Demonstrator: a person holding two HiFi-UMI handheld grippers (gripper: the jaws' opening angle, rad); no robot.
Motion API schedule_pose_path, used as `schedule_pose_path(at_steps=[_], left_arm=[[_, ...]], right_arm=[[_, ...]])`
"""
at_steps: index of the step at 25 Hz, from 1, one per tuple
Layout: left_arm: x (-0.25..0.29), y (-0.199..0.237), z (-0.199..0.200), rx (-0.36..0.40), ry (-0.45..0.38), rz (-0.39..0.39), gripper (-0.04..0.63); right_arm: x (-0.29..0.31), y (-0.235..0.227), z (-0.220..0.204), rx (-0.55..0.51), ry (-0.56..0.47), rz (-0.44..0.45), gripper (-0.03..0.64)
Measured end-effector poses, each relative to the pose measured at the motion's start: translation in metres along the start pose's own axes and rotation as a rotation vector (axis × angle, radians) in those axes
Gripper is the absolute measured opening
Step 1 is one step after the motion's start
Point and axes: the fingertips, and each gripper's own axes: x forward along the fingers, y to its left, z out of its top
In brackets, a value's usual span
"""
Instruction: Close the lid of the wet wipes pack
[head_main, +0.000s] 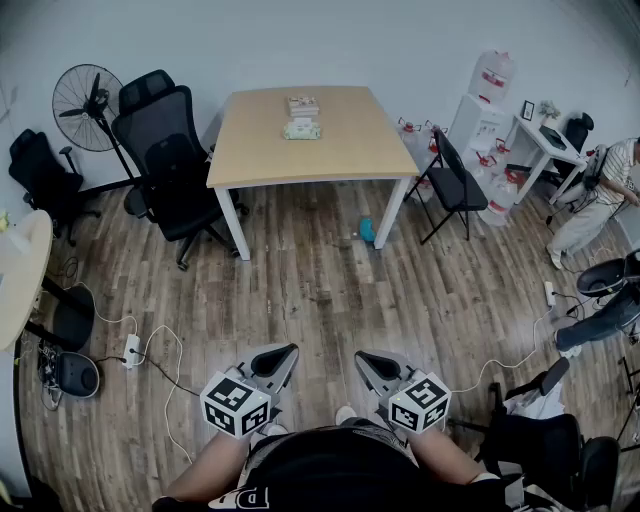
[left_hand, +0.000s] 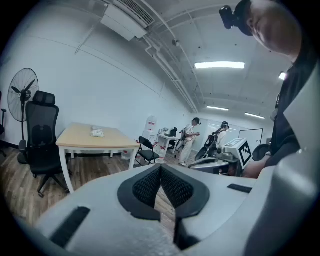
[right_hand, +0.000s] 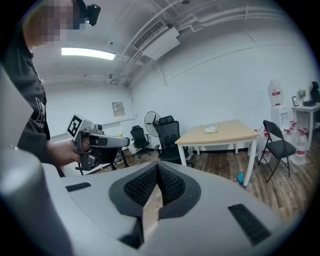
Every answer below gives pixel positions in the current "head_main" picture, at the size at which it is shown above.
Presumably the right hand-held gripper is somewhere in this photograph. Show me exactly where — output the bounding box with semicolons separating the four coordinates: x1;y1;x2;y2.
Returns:
353;349;453;434

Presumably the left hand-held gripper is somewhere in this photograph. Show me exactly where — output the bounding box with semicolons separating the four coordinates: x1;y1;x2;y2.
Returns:
199;342;300;440

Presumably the green wet wipe pack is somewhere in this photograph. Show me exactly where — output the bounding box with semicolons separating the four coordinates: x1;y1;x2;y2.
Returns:
282;119;324;142

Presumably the person's left forearm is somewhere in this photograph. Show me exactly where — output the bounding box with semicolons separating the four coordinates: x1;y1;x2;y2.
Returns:
164;428;251;502

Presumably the person's right forearm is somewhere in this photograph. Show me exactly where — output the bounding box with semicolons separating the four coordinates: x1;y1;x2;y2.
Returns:
407;426;494;487

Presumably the person's black shirt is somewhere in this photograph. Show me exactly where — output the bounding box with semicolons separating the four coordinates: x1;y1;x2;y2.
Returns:
152;424;531;512

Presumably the white cloth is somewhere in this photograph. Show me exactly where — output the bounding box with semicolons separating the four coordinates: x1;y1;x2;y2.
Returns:
503;388;565;422

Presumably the black swivel chair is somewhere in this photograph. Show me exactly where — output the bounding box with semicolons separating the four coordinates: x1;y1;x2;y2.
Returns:
449;357;622;512

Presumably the black folding chair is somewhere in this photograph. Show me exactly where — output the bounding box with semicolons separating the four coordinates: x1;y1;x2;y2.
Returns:
403;127;489;246

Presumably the wooden table with white legs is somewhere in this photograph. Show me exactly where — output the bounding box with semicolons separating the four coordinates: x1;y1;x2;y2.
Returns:
206;85;420;262

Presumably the group of clear water jugs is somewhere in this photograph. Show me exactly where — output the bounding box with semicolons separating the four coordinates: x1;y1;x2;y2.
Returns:
397;117;534;229

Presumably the black mesh office chair with headrest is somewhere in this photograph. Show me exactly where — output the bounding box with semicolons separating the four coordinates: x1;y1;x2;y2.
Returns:
110;69;250;272

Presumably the thick book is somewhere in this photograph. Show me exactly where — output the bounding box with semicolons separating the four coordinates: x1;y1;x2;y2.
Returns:
286;95;321;119

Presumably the white water dispenser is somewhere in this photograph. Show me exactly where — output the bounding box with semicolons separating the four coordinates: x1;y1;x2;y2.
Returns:
447;93;509;157

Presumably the round light wooden table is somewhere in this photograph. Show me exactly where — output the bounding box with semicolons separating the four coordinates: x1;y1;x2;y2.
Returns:
0;209;96;352

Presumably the white desk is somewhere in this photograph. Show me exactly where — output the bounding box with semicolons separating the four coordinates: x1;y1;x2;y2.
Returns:
504;114;589;205

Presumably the black laptop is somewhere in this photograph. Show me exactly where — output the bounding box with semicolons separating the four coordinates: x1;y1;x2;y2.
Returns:
538;124;569;152

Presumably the black desk chair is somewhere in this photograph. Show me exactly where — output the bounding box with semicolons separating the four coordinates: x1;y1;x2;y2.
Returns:
553;112;596;187

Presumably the small potted plant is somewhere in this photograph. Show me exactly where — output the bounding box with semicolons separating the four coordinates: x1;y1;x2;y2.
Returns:
539;99;563;131

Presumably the small black office chair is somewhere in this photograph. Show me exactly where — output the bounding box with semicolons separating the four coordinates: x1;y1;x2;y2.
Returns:
8;128;101;247

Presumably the black standing fan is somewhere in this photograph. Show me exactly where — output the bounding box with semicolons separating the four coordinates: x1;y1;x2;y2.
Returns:
52;63;144;199

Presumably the white power cable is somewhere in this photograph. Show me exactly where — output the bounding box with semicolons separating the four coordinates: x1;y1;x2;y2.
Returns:
74;282;196;466
449;304;554;396

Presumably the tangle of cables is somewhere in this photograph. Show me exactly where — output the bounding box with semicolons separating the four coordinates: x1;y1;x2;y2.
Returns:
37;339;64;412

